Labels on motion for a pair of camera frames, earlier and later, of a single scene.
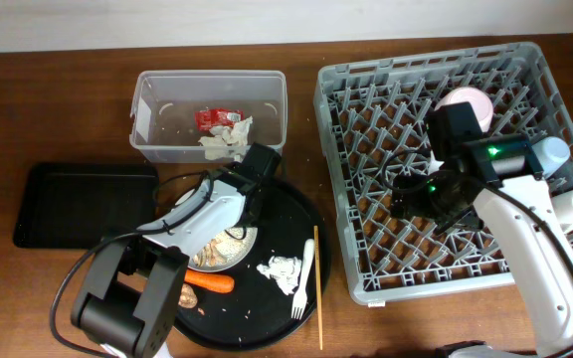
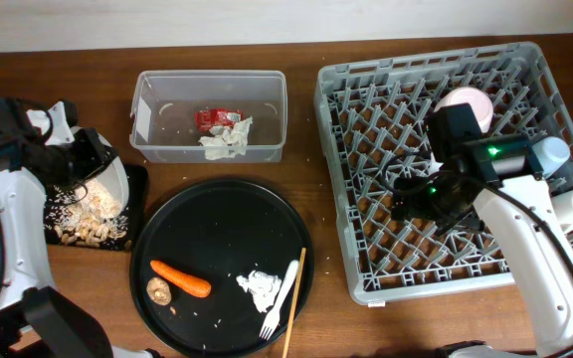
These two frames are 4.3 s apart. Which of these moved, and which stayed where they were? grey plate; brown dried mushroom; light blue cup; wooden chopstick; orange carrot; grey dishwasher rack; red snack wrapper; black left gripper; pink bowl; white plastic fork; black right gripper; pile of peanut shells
Moved: wooden chopstick; white plastic fork; brown dried mushroom; black left gripper; grey plate; pile of peanut shells; orange carrot
Stayed: red snack wrapper; light blue cup; black right gripper; pink bowl; grey dishwasher rack
